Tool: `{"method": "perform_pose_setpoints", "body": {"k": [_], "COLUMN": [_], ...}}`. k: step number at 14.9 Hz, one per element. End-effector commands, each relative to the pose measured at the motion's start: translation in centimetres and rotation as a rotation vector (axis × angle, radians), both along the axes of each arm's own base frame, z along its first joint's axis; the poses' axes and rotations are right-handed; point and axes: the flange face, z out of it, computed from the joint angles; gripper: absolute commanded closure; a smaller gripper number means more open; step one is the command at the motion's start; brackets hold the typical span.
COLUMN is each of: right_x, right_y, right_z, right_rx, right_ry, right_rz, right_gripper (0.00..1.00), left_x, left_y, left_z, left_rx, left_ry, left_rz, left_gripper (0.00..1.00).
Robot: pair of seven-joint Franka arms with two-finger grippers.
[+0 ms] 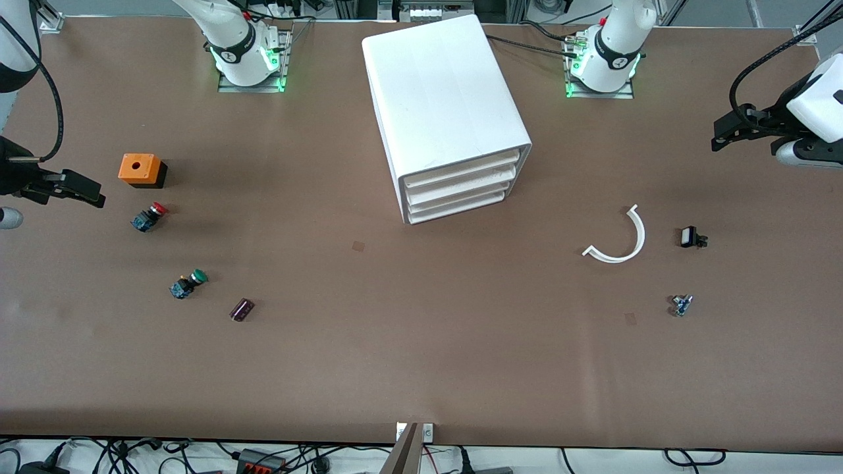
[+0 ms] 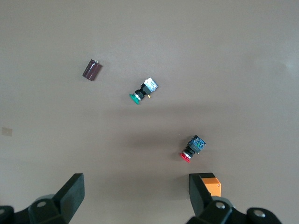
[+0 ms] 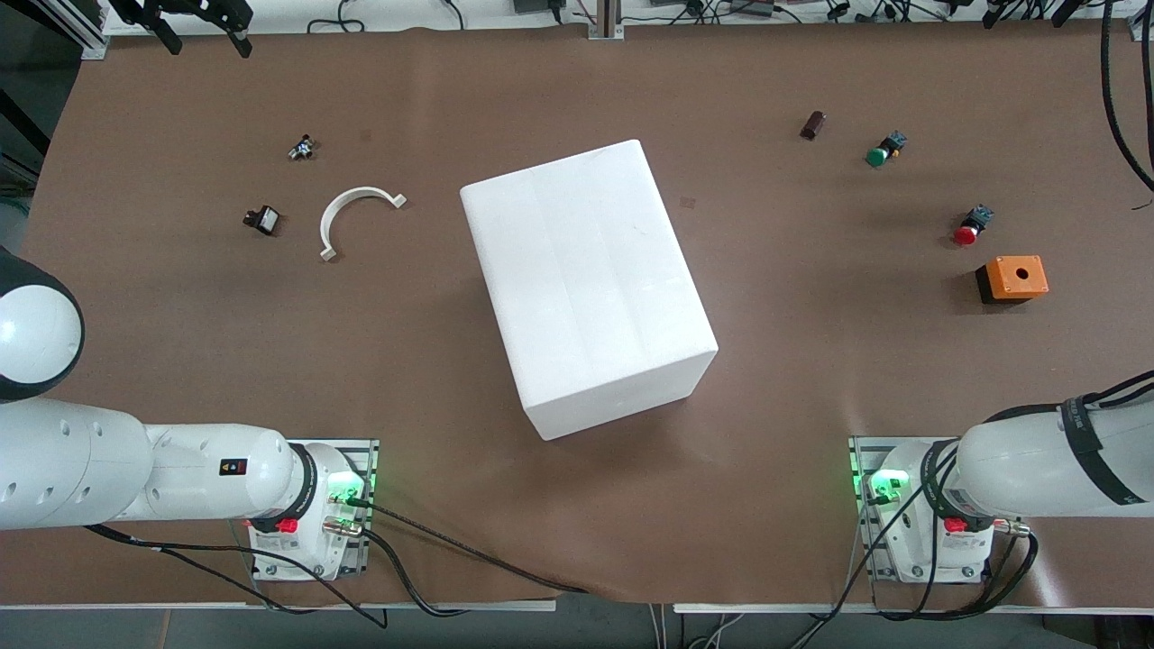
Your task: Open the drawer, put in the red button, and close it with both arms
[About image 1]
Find grey electronics box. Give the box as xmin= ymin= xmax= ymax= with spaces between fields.
xmin=379 ymin=0 xmax=476 ymax=22

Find black power strip red switches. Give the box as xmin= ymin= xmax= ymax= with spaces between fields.
xmin=236 ymin=449 xmax=288 ymax=474

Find black looped cable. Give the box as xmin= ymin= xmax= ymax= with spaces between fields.
xmin=663 ymin=448 xmax=727 ymax=467

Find white drawer cabinet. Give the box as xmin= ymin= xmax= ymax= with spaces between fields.
xmin=362 ymin=14 xmax=533 ymax=225

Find wooden beam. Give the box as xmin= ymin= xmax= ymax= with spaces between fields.
xmin=380 ymin=422 xmax=420 ymax=474

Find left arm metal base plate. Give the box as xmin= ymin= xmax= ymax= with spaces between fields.
xmin=565 ymin=33 xmax=636 ymax=99

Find green push button switch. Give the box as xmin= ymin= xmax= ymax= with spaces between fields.
xmin=169 ymin=269 xmax=209 ymax=300

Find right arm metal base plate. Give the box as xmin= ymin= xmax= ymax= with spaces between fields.
xmin=217 ymin=30 xmax=292 ymax=93

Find orange box with hole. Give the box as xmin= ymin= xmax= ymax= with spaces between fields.
xmin=118 ymin=153 xmax=168 ymax=190

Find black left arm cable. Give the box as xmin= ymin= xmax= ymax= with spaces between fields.
xmin=729 ymin=0 xmax=843 ymax=129

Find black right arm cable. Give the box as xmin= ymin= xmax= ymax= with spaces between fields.
xmin=0 ymin=13 xmax=65 ymax=162

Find white plastic drawer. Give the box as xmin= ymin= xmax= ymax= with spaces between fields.
xmin=407 ymin=181 xmax=511 ymax=223
xmin=403 ymin=165 xmax=518 ymax=206
xmin=399 ymin=149 xmax=522 ymax=192

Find red push button switch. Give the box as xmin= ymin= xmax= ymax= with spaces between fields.
xmin=130 ymin=203 xmax=169 ymax=233

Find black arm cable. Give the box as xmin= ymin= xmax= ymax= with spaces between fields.
xmin=729 ymin=0 xmax=843 ymax=129
xmin=0 ymin=13 xmax=65 ymax=162

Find white curved plastic clip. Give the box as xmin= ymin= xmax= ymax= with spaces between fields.
xmin=582 ymin=204 xmax=646 ymax=264

